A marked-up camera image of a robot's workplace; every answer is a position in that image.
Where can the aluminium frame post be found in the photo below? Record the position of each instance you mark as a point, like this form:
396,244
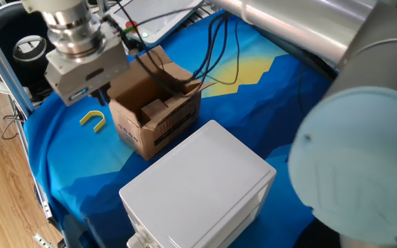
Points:
2,65

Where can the white teach pendant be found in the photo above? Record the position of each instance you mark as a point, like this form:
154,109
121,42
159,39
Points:
164,20

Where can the silver grey gripper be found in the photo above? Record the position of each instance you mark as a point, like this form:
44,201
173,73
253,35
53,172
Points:
91,72

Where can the white plastic drawer cabinet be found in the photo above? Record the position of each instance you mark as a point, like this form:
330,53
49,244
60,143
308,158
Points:
198,186

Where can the blue mountain print cloth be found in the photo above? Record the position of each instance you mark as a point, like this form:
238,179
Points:
253,113

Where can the flat brown cardboard piece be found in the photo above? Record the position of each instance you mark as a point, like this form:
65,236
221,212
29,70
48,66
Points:
173,100

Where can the brown cardboard box with flaps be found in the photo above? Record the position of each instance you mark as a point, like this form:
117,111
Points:
140,137

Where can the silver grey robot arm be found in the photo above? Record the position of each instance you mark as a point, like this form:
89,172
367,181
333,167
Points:
357,165

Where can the yellow U-shaped plastic piece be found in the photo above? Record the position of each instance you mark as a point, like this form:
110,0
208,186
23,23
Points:
101,125

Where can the metal corner bracket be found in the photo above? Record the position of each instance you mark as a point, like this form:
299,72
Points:
41,240

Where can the small brown cardboard carton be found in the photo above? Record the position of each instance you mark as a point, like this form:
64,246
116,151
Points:
153,109

